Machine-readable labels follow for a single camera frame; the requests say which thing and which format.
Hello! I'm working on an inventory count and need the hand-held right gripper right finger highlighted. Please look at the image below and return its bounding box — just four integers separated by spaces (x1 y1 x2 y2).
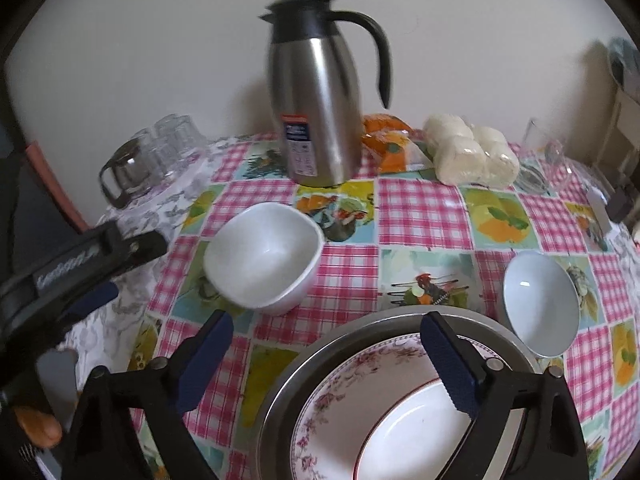
419 310 591 480

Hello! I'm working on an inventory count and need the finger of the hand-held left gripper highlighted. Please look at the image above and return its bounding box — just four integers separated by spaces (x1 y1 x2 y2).
60 280 121 325
107 232 169 277

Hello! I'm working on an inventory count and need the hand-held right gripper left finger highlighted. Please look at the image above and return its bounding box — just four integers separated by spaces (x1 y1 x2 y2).
60 309 236 480

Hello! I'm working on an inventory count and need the strawberry print bowl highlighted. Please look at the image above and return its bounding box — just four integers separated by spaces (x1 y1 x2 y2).
352 377 526 480

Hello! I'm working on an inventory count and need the large stainless steel basin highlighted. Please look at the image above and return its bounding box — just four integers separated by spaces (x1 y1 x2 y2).
255 305 543 480

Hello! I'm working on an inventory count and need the pink floral rim plate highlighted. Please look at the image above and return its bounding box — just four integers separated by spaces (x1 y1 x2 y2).
290 332 531 480

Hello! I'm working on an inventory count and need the white square bowl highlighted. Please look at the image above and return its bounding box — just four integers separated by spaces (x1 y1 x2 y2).
202 202 326 317

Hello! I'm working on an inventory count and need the person's left hand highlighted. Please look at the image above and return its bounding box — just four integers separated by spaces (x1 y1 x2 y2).
12 404 64 449

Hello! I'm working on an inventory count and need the dark panel with red edge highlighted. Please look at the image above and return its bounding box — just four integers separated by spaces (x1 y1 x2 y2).
20 141 98 235

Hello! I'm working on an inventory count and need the clear glass cup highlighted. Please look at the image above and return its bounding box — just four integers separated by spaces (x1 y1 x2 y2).
132 127 167 181
152 114 206 171

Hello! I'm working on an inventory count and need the light blue bowl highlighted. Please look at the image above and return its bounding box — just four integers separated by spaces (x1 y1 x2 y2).
502 251 581 359

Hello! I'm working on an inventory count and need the pink checked fruit print tablecloth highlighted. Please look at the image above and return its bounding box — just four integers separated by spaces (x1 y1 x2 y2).
127 132 640 480

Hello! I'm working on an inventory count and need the small white box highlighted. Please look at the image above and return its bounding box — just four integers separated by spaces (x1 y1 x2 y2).
586 187 612 237

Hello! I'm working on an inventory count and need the bag of white steamed buns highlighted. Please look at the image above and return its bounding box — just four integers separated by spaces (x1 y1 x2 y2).
424 112 521 186

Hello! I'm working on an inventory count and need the clear glass mug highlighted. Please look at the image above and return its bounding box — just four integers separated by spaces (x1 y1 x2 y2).
515 117 577 193

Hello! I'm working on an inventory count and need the orange snack packet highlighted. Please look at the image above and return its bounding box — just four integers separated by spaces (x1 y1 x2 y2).
361 114 436 175

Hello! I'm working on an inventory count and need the stainless steel thermos jug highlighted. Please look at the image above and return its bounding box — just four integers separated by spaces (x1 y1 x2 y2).
263 0 392 188

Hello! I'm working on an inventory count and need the black power adapter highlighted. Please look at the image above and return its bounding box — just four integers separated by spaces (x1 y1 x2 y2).
607 185 637 224

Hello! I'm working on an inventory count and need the white chair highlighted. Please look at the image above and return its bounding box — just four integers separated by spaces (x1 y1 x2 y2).
595 85 640 201

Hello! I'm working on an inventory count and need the teal fan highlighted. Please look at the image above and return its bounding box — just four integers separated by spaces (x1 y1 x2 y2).
607 37 640 87

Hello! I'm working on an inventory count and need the glass teapot with black handle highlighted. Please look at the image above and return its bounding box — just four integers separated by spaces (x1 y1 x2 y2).
98 139 167 209

